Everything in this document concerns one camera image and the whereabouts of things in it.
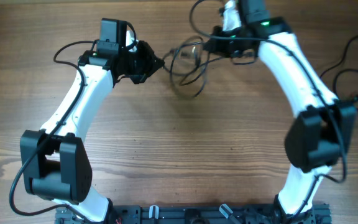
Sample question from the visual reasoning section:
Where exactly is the thin black USB cable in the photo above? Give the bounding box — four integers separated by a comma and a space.
162, 35, 229, 99

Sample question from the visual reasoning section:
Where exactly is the thick black cable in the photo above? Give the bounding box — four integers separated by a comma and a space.
319, 33, 358, 112

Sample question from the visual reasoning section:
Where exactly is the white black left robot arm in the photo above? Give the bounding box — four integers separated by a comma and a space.
15, 18, 164, 223

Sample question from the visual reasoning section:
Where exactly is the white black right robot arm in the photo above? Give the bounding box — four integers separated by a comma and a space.
209, 1, 356, 219

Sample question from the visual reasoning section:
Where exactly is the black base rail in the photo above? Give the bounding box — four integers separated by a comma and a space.
53, 203, 332, 224

